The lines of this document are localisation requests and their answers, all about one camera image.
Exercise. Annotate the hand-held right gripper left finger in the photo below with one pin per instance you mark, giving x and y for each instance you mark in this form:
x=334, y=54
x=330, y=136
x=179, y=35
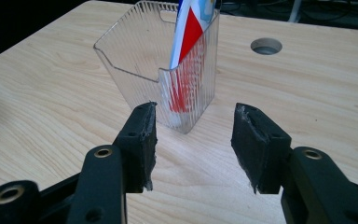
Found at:
x=140, y=146

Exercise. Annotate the white red toothpaste tube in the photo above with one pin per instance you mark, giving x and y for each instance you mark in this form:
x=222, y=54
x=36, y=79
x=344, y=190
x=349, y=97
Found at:
x=189, y=40

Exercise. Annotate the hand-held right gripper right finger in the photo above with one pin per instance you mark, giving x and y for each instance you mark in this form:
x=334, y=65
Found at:
x=256, y=149

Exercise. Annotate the white-legged background desk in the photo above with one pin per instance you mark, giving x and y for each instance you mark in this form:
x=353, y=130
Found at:
x=294, y=11

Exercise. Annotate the clear ribbed plastic container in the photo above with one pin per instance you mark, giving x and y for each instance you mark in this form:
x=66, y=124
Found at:
x=143, y=59

